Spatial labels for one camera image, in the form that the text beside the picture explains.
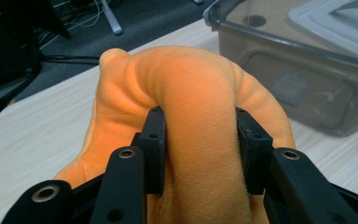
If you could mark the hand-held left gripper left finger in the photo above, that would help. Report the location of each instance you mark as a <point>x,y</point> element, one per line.
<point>154,155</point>

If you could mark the clear grey storage box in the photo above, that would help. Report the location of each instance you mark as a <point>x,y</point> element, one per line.
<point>307,87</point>

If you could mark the dark cabinet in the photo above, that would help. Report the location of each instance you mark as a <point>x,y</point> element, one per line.
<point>18,18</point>

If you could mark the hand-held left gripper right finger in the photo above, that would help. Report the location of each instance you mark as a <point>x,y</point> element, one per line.
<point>256,155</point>

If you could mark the white lidded plastic container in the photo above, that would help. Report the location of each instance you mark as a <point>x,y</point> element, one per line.
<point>332,25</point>

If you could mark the orange plush toy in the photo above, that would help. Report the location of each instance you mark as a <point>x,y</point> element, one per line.
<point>199,93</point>

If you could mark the black table grommet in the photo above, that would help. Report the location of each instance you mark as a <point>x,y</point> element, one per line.
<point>254,20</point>

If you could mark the white metal desk frame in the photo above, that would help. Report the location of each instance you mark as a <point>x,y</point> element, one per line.
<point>112,18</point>

